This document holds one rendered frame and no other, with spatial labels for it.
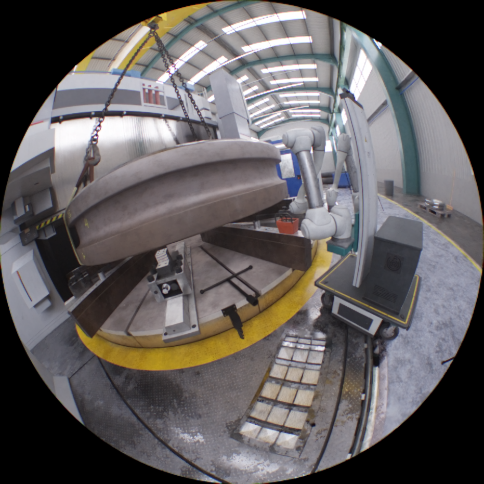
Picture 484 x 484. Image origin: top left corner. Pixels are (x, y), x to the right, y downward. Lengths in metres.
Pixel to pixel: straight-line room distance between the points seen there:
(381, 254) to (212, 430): 1.57
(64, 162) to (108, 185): 2.54
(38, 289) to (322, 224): 4.05
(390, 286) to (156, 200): 2.09
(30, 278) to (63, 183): 1.91
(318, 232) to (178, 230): 1.21
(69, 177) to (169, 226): 3.04
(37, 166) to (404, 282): 3.36
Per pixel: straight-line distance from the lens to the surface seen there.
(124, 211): 1.88
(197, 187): 1.74
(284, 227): 1.57
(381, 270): 1.20
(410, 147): 10.30
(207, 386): 1.42
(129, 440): 1.69
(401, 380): 1.51
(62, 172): 4.14
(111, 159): 4.40
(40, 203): 3.06
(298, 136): 1.10
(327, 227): 1.06
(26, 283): 3.73
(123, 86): 7.79
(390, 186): 8.48
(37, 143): 2.30
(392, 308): 1.34
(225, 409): 1.32
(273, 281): 1.59
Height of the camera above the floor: 1.25
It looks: 21 degrees down
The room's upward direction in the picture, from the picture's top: 13 degrees counter-clockwise
